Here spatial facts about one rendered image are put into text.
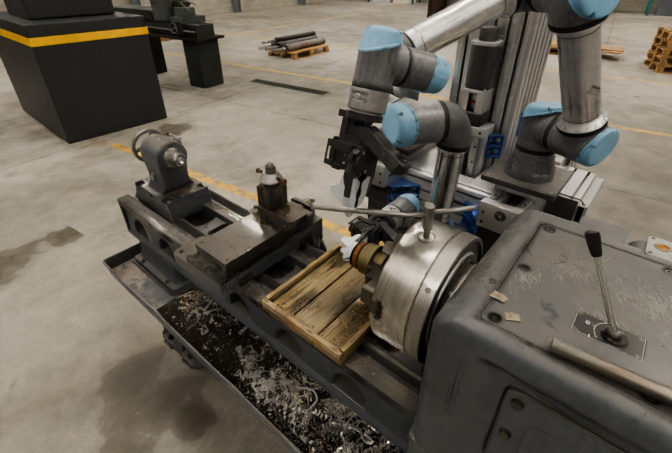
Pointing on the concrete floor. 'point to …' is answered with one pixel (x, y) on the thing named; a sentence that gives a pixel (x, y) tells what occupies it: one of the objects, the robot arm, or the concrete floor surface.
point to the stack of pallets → (660, 51)
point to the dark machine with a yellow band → (74, 46)
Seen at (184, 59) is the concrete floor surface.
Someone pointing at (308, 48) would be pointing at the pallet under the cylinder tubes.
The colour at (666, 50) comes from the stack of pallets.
